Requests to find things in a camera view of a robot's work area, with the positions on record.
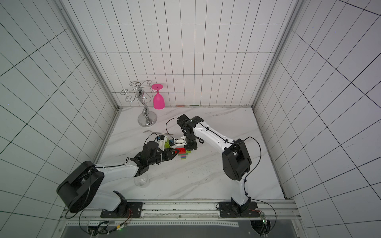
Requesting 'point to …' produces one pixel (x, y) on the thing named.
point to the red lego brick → (182, 150)
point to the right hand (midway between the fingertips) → (189, 141)
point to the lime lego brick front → (183, 158)
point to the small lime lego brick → (166, 144)
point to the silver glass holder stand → (147, 118)
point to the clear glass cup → (142, 180)
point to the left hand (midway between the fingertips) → (176, 153)
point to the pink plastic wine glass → (158, 102)
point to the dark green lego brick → (183, 154)
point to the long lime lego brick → (188, 151)
